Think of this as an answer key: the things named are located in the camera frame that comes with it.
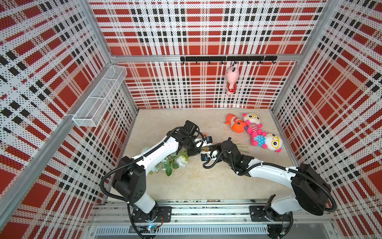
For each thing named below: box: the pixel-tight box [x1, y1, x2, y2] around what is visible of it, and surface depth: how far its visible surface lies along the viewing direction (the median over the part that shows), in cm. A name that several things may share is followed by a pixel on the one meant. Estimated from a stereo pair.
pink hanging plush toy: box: [225, 62, 240, 96], surface depth 95 cm
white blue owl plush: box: [251, 131, 284, 153], surface depth 97 cm
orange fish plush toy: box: [224, 113, 248, 134], surface depth 104 cm
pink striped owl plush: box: [242, 113, 264, 137], surface depth 107 cm
